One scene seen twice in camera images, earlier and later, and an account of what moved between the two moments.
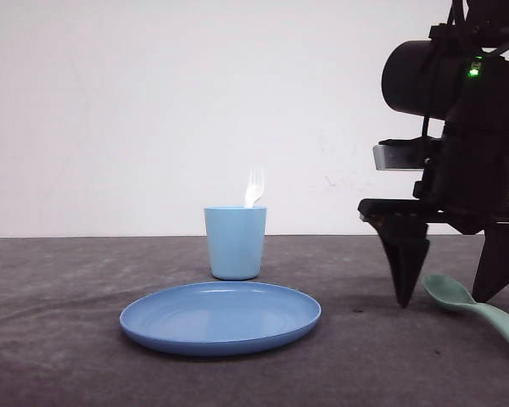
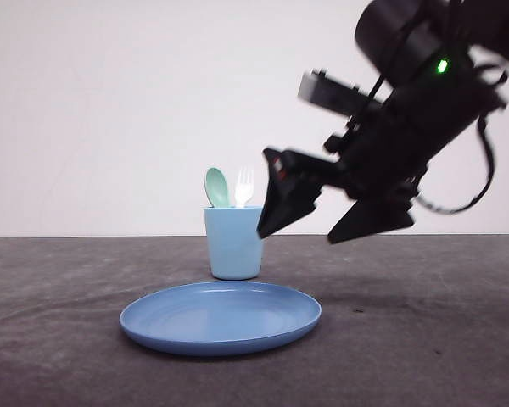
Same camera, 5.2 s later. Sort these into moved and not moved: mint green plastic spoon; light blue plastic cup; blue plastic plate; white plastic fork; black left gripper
Moved: black left gripper; mint green plastic spoon; white plastic fork
Not moved: light blue plastic cup; blue plastic plate
